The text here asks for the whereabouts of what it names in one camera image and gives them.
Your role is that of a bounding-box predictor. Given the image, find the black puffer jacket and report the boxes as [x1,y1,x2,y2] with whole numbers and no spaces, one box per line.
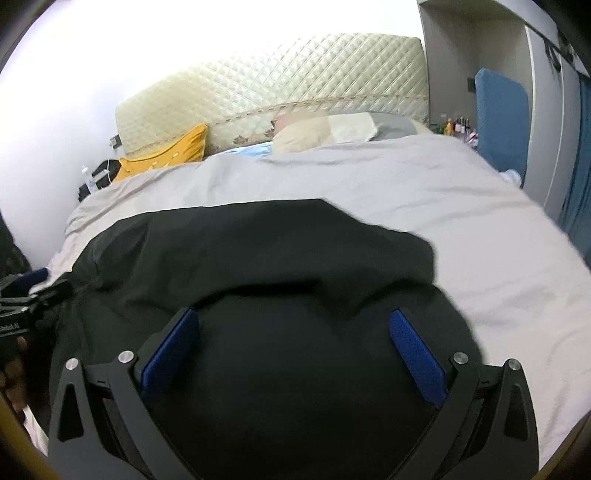
[48,200,481,479]

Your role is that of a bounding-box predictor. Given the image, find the person left hand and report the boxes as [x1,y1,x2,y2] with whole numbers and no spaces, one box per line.
[0,336,28,424]

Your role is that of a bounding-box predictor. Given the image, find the white spray bottle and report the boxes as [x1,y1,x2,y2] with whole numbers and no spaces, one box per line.
[81,166,98,194]

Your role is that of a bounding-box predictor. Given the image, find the black bag on nightstand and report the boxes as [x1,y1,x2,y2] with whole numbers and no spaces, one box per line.
[78,159,121,202]

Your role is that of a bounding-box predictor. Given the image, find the grey bed cover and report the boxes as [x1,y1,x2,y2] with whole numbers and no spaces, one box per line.
[49,134,590,461]

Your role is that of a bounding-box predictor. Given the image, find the yellow cushion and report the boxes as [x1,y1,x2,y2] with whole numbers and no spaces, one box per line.
[114,123,208,182]

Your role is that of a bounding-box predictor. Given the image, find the blue curtain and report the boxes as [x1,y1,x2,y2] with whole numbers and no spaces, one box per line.
[559,75,591,266]

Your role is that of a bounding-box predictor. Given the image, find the cream quilted headboard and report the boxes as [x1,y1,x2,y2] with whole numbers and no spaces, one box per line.
[115,33,430,158]

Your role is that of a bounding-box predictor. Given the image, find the bottles on shelf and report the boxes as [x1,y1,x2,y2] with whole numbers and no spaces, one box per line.
[430,114,478,143]

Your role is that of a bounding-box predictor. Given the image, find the beige grey pillow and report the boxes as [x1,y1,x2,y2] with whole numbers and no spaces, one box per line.
[271,112,432,154]

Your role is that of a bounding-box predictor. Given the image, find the grey wardrobe cabinet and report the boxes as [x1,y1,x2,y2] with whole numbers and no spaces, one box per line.
[418,1,586,220]

